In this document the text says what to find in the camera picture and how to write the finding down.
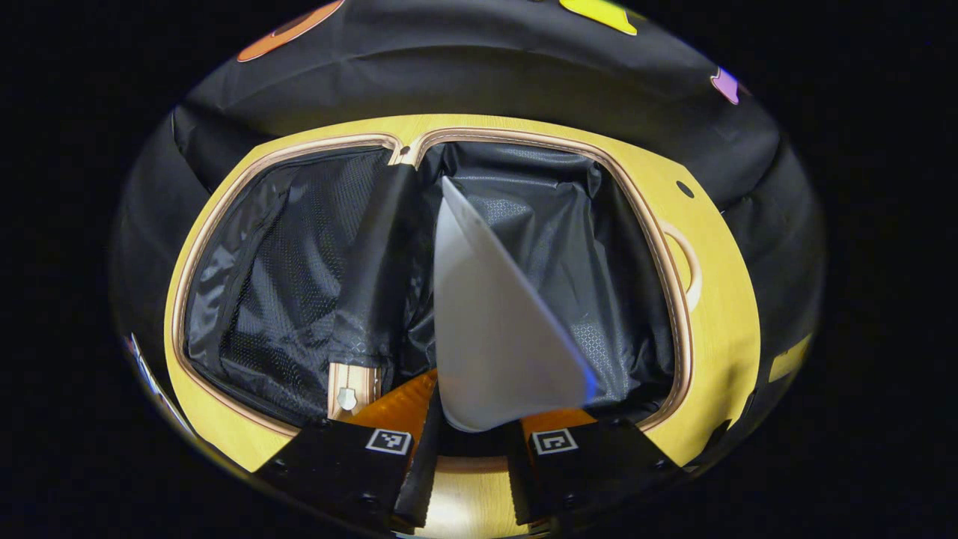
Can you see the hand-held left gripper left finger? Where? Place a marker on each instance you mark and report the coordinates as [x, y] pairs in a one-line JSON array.
[[423, 464]]

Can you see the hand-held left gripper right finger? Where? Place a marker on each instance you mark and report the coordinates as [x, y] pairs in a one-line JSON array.
[[520, 471]]

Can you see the beige suitcase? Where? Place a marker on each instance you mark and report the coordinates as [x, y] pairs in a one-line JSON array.
[[299, 262]]

